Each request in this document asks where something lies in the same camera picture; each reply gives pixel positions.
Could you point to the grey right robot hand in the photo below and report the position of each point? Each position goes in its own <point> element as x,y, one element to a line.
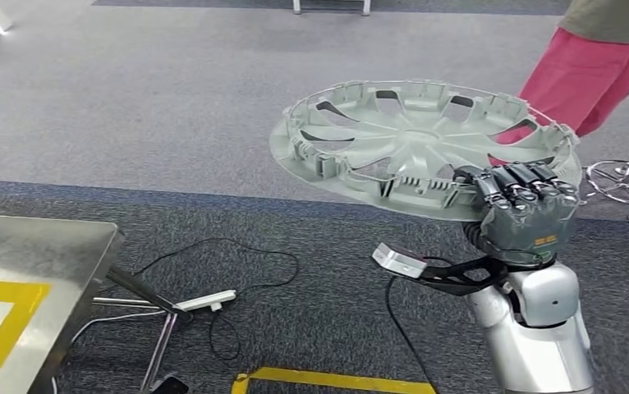
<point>526,234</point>

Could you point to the grey plastic wheel cover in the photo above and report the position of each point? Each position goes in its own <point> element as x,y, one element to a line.
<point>412,147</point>

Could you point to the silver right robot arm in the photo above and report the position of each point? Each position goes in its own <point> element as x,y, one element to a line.
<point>543,348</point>

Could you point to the steel workbench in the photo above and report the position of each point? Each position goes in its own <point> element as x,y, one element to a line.
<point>37,250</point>

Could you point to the person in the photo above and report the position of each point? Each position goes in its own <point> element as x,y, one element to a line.
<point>581,81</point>

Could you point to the yellow floor tape marking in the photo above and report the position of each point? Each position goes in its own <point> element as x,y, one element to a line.
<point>336,380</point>

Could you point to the white power strip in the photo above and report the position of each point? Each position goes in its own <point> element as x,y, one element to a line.
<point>205,300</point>

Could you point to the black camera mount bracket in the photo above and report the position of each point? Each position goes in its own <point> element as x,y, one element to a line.
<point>467,283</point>

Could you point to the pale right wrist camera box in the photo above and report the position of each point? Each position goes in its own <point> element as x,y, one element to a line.
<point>399,261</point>

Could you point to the white table frame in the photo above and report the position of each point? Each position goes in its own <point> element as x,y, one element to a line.
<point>366,6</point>

